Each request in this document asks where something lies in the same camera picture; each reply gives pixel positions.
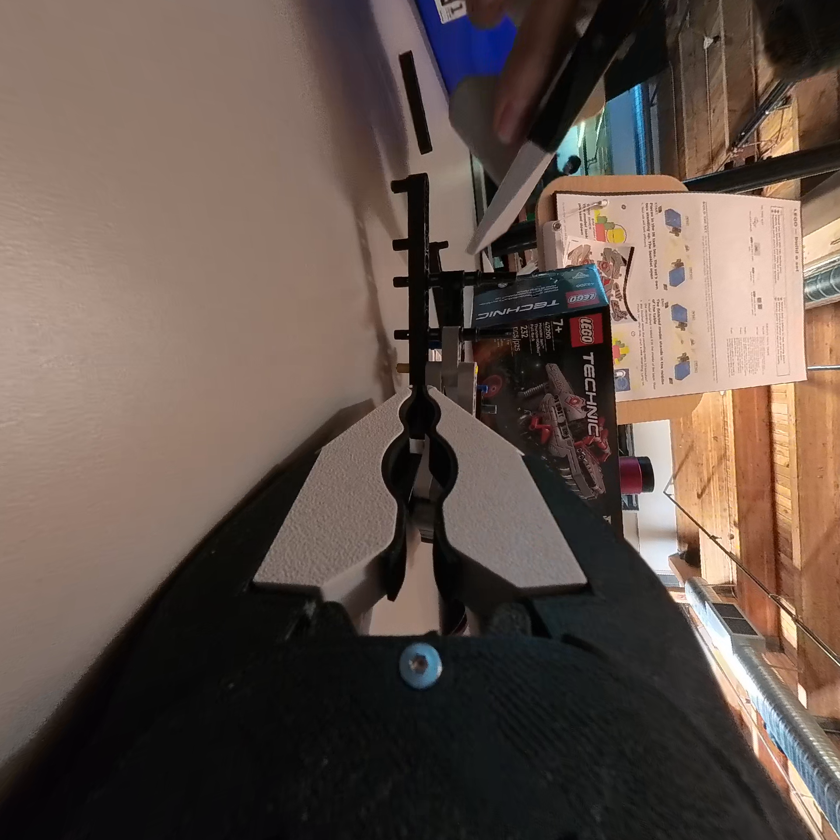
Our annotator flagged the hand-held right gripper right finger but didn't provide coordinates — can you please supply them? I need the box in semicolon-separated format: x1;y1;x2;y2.
423;386;588;636

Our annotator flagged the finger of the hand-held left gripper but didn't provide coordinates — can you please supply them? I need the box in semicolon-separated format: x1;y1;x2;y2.
448;73;557;256

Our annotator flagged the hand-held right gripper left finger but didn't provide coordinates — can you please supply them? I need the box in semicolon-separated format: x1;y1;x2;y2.
252;386;422;634

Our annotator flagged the blue parts bin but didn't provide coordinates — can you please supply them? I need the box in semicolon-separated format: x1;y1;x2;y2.
415;0;526;99

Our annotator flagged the black long brick beam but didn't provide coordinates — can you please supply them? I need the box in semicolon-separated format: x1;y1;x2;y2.
399;51;434;155

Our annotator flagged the grey black toy brick assembly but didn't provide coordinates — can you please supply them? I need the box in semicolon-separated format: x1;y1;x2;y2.
390;172;519;546

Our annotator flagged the grey desk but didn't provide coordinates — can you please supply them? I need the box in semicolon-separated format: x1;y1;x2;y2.
0;0;487;756

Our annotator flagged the person's left hand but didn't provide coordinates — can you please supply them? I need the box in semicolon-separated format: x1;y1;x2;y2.
471;0;580;143

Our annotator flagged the toy sticker sheet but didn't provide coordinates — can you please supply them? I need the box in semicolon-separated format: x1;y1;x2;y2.
563;239;636;322

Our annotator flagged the dark red cup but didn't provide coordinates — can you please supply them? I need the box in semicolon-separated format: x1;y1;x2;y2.
619;456;656;497

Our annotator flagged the black toy set box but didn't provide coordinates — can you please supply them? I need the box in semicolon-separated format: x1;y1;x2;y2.
471;262;624;536

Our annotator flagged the large tan board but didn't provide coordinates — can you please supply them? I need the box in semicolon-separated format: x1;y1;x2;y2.
535;174;703;424

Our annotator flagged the white printed instruction sheet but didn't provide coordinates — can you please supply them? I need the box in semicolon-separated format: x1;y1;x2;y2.
554;190;807;403

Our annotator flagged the corrugated metal duct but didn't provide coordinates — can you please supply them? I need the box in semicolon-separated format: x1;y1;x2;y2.
804;258;840;309

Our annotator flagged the silver insulated duct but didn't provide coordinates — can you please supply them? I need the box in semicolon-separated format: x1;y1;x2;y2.
686;577;840;815

